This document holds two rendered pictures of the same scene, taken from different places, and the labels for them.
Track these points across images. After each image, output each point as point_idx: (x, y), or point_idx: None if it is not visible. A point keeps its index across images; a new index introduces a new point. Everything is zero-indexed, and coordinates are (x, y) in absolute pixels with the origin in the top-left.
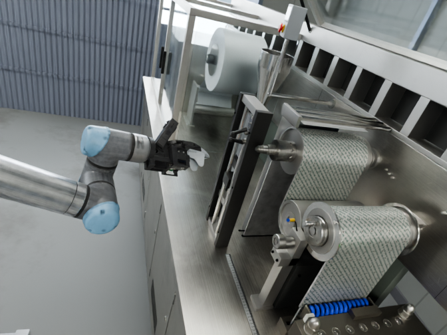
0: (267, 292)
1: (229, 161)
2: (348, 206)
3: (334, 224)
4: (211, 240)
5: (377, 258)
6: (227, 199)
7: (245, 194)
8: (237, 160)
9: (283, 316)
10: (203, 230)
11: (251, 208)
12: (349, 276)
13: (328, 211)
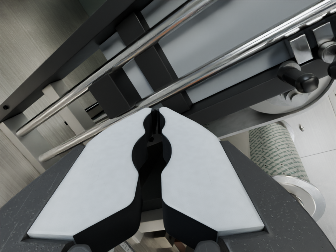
0: (158, 229)
1: (134, 52)
2: (296, 160)
3: (316, 213)
4: (33, 176)
5: None
6: (101, 132)
7: (38, 25)
8: (165, 61)
9: (166, 234)
10: (2, 161)
11: None
12: None
13: (315, 198)
